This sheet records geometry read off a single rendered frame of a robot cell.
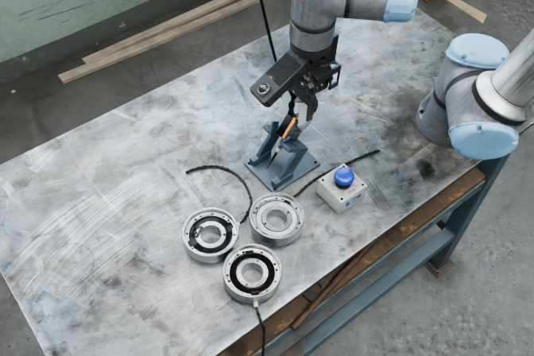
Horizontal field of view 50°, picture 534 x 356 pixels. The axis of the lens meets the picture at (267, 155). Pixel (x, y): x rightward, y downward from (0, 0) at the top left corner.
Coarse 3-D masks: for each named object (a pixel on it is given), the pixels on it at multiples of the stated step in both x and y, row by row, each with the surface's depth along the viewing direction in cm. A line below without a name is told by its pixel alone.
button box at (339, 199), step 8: (336, 168) 116; (328, 176) 115; (320, 184) 114; (328, 184) 113; (336, 184) 113; (352, 184) 114; (360, 184) 114; (320, 192) 116; (328, 192) 113; (336, 192) 112; (344, 192) 112; (352, 192) 112; (360, 192) 114; (328, 200) 115; (336, 200) 112; (344, 200) 111; (352, 200) 114; (336, 208) 114; (344, 208) 114
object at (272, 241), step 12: (276, 192) 112; (252, 204) 111; (288, 204) 113; (300, 204) 111; (252, 216) 110; (264, 216) 110; (276, 216) 114; (288, 216) 110; (300, 216) 111; (252, 228) 109; (276, 228) 109; (300, 228) 108; (264, 240) 108; (276, 240) 107; (288, 240) 108
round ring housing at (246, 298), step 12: (240, 252) 105; (264, 252) 106; (228, 264) 104; (240, 264) 104; (252, 264) 105; (264, 264) 104; (276, 264) 104; (240, 276) 102; (264, 276) 103; (276, 276) 103; (228, 288) 101; (276, 288) 101; (240, 300) 101; (252, 300) 100; (264, 300) 101
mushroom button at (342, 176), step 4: (340, 168) 112; (344, 168) 112; (348, 168) 112; (336, 172) 112; (340, 172) 112; (344, 172) 112; (348, 172) 112; (352, 172) 112; (336, 176) 111; (340, 176) 111; (344, 176) 111; (348, 176) 111; (352, 176) 111; (336, 180) 111; (340, 180) 111; (344, 180) 111; (348, 180) 111; (352, 180) 111; (344, 184) 111; (348, 184) 111
